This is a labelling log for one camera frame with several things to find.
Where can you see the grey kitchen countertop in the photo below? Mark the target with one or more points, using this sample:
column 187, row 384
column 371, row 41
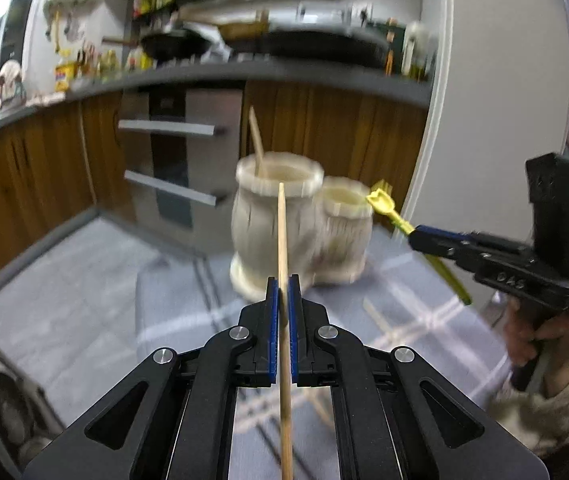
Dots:
column 314, row 77

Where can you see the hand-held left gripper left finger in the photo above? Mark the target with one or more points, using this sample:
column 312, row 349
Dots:
column 273, row 330

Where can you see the white kettle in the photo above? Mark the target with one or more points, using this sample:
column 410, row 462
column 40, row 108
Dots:
column 419, row 47

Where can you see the cream ceramic utensil holder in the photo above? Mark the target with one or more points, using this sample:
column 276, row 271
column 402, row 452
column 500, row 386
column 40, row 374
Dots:
column 264, row 230

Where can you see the person's right forearm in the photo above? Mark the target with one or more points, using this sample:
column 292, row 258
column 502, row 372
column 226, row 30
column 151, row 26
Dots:
column 554, row 420

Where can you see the wooden base cabinets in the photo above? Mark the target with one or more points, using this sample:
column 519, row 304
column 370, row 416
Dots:
column 29, row 175

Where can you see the black griddle with grey lid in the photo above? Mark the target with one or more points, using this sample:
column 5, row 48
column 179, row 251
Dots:
column 324, row 47

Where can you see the brown cooking pot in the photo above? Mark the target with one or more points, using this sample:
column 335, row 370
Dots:
column 244, row 27

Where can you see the yellow plastic spoon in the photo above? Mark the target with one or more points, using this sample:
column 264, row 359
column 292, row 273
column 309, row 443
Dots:
column 389, row 212

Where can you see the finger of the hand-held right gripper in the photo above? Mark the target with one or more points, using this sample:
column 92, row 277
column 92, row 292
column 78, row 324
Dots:
column 444, row 250
column 484, row 242

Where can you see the built-in steel oven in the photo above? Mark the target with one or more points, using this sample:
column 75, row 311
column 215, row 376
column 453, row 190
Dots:
column 174, row 160

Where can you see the yellow cooking oil bottle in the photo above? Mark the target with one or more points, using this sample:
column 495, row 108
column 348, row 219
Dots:
column 64, row 76

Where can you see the person's right hand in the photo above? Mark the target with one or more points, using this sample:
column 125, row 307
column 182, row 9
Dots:
column 564, row 355

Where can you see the black frying pan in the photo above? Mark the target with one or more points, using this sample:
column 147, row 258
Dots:
column 174, row 44

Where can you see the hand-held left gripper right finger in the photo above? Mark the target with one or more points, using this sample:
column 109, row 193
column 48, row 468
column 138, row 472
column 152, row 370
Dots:
column 293, row 330

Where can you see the grey plaid tablecloth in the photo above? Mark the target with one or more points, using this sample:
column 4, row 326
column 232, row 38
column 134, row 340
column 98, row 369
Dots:
column 189, row 310

